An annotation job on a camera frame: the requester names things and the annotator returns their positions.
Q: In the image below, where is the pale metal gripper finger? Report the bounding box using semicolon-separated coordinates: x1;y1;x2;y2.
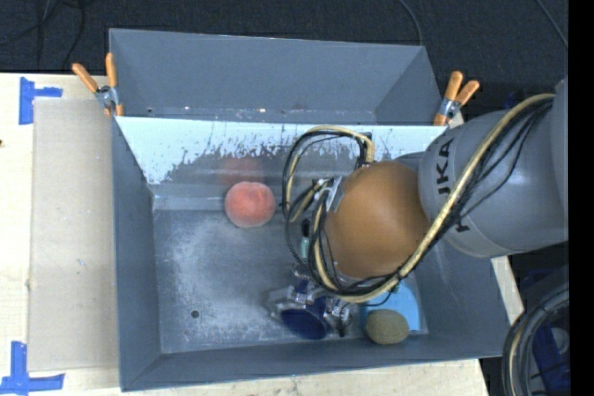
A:
323;297;353;338
265;286;322;317

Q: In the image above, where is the dark blue cup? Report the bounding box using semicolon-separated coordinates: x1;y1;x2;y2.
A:
280;308;329;341

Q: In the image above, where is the brown-green kiwi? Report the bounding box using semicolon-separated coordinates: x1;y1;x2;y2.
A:
365;309;411;346

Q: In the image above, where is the light blue sponge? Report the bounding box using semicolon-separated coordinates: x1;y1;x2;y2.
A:
360;281;421;332

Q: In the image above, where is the grey metal bin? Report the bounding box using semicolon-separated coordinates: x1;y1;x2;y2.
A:
107;28;512;392

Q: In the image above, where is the orange-pink peach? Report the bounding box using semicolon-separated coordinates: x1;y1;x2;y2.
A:
224;180;277;229

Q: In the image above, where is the pale wood board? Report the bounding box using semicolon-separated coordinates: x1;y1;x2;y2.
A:
26;96;120;373

